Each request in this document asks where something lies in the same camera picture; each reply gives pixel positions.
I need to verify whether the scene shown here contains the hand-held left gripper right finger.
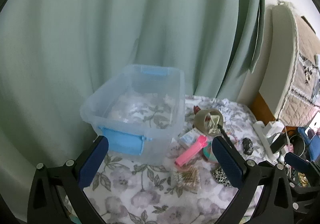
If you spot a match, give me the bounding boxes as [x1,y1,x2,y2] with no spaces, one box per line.
[211,136,294,224]

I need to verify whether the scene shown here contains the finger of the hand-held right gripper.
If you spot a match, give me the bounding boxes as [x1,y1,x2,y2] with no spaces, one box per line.
[285,152,320,177]

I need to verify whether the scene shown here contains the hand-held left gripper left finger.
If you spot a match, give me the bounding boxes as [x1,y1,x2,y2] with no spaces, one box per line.
[27,135,109,224]

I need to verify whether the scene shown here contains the black jewelled headband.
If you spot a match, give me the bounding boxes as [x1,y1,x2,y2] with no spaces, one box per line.
[216,124,230,140]

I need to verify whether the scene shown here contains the pink hair roller clip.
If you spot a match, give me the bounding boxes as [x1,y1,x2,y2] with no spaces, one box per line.
[175,135,208,167]

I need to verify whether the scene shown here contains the small white box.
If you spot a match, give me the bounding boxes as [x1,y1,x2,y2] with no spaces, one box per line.
[179,130,200,150]

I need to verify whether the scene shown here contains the leopard print pouch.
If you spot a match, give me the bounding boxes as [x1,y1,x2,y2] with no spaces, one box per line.
[211,166,233,187]

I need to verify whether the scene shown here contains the teal round case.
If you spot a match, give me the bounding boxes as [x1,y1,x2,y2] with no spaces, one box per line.
[201,144,219,163]

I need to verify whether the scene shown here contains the black charger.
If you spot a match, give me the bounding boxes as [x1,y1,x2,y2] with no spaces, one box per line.
[270,133,288,154]

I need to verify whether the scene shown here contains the small black object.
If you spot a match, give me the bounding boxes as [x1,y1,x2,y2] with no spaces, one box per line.
[242,138,254,156]

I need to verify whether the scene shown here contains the white plug adapter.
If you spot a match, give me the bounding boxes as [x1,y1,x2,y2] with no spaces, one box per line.
[265,122,285,137]

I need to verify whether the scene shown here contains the white power strip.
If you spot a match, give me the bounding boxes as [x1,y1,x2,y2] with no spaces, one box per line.
[252,120,287,165]

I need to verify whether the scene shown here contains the cotton swab pack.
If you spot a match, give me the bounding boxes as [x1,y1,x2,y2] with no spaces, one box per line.
[170,164,202,193]

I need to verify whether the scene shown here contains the clear tape roll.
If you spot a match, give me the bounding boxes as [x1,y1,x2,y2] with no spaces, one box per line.
[194,109,224,137]

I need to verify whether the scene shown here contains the floral bedsheet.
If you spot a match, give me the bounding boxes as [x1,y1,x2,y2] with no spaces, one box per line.
[60,94,300,224]

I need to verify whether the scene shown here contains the quilted beige cover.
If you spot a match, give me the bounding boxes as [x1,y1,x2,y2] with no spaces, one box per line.
[277,1,320,130]

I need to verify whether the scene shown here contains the white padded headboard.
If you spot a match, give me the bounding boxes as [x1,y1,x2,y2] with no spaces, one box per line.
[236,4,299,122]

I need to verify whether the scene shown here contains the green curtain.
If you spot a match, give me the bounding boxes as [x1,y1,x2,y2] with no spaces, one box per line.
[0,0,267,189]

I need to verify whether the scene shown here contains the wooden bed frame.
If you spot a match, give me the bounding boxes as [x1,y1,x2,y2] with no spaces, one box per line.
[250,90,275,126]

